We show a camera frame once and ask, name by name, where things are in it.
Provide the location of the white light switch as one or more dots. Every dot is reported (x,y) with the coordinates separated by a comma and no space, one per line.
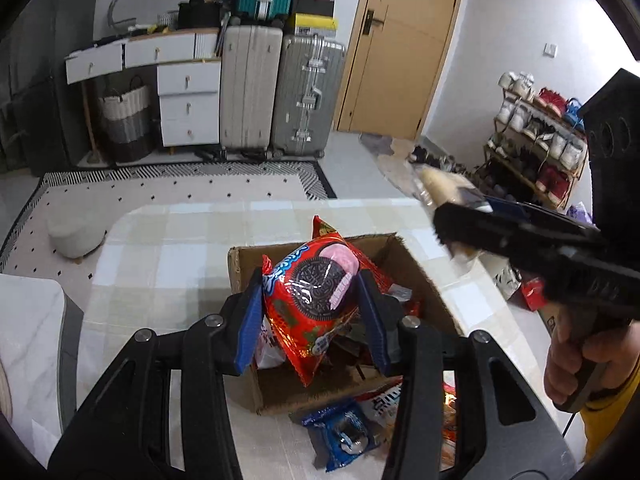
(550,49)

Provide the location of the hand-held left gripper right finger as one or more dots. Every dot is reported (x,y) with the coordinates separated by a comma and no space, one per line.
(375,330)

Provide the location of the white stool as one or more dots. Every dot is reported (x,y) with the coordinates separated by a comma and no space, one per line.
(75,235)

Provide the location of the red cookie packet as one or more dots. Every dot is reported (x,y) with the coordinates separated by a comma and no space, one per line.
(325,227)
(315,280)

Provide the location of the clear cracker packet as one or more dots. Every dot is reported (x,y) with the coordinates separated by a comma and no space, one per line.
(440,182)

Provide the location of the woven laundry basket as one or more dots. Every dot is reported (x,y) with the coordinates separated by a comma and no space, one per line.
(125,125)

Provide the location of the white marble table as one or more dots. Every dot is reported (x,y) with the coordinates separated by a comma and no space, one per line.
(30,335)

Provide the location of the brown cardboard box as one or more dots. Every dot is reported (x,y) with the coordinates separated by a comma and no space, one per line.
(300,390)

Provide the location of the dark grey refrigerator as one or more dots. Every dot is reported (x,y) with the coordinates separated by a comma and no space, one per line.
(50,85)

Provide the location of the white drawer desk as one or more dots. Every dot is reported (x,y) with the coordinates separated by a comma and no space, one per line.
(187,105)

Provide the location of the purple bag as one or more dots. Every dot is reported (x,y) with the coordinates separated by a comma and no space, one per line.
(580,212)

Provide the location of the beige round floor mat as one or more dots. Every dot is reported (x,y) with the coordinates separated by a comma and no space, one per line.
(400,152)

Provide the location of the white slotted basket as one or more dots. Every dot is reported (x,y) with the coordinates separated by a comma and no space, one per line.
(168,19)

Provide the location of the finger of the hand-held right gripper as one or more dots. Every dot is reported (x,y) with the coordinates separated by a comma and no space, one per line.
(500,232)
(510,205)

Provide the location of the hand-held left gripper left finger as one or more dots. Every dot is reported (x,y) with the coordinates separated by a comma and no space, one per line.
(252,330)

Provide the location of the person's right hand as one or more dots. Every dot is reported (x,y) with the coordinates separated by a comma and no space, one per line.
(560,365)

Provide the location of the red gift bag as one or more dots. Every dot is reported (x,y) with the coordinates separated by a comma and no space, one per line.
(532,292)

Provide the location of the white red snack packet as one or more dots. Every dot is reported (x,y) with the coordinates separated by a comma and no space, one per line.
(385,400)

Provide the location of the blue cookie packet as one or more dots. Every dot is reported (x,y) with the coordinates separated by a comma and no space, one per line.
(345,435)

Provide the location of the silver suitcase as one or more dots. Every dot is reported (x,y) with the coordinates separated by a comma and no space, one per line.
(305,95)

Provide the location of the wooden shoe rack with shoes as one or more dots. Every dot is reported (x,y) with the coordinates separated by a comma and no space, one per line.
(550,145)

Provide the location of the black white patterned rug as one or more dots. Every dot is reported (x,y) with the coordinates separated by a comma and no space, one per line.
(175,185)

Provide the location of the grey irregular floor mat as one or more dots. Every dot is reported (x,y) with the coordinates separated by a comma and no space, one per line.
(375,144)

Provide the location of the person's right forearm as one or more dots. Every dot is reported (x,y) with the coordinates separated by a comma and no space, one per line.
(615,420)

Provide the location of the beige suitcase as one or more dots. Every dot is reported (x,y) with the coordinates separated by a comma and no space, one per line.
(250,90)

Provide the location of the orange noodle packet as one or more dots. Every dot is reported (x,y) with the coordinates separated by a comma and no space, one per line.
(450,410)

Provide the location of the yellow black shoe box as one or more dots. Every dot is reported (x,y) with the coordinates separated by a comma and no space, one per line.
(312,25)

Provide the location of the black storage bin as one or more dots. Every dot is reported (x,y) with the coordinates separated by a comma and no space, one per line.
(200,16)

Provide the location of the wooden door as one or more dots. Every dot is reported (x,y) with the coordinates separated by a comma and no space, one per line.
(400,60)

